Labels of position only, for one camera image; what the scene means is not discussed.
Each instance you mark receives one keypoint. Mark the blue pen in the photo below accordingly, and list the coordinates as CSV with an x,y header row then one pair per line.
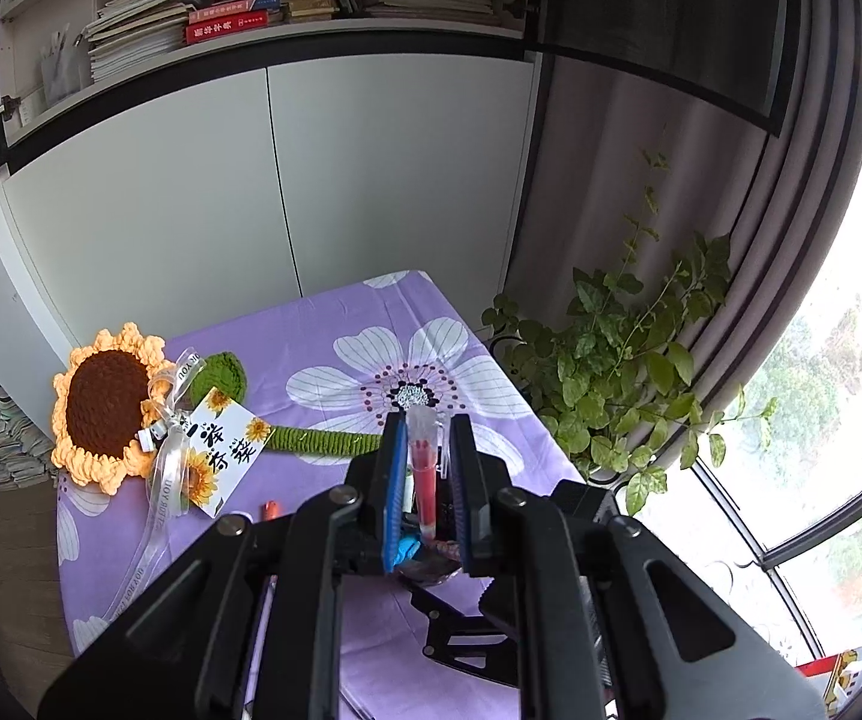
x,y
408,549

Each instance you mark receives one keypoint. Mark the purple floral tablecloth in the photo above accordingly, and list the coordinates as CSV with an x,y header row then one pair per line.
x,y
341,345

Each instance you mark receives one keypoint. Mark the orange pen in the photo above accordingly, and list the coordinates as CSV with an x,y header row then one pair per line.
x,y
272,510

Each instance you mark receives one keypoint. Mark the sunflower gift card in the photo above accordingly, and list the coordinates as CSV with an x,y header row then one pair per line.
x,y
225,450

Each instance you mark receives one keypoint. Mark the window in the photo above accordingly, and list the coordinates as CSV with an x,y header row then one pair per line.
x,y
836,390

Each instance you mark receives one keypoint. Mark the crochet sunflower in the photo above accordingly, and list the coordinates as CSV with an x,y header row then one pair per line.
x,y
108,397

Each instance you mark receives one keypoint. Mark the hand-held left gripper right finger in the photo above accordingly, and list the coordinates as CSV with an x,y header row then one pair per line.
x,y
462,495

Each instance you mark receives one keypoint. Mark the white cabinet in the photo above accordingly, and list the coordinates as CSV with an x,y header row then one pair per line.
x,y
401,180

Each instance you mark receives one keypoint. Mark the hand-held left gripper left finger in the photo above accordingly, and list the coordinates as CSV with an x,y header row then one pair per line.
x,y
395,495

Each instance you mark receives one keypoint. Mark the clear red pen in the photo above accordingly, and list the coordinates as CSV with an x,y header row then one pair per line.
x,y
423,480

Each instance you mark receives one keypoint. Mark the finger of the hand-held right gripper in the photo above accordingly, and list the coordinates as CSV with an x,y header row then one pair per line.
x,y
468,645

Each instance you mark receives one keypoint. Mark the red yellow box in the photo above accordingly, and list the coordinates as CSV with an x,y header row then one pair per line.
x,y
836,671

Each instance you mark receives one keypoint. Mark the row of shelf books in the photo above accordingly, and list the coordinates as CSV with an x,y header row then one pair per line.
x,y
288,7

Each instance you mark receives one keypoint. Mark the small white plastic box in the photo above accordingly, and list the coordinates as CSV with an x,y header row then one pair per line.
x,y
148,442

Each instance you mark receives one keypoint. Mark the white printed ribbon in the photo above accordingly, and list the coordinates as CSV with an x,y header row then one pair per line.
x,y
165,495

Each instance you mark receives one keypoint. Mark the dark dotted pen holder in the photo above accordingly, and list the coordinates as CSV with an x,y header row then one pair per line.
x,y
431,566

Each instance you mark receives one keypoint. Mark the green potted plant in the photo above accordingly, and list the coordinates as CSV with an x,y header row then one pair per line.
x,y
611,367

